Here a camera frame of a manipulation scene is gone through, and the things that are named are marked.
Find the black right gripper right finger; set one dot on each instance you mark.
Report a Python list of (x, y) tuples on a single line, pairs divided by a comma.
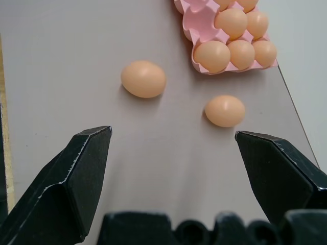
[(276, 176)]

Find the pink egg tray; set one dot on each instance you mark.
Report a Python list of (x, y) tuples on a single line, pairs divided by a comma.
[(201, 25)]

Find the brown egg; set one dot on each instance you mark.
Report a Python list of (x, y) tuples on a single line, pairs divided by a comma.
[(246, 4), (241, 54), (258, 24), (143, 79), (232, 22), (211, 56), (266, 52), (225, 110), (224, 3)]

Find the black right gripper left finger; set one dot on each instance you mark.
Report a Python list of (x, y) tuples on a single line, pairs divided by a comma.
[(58, 194)]

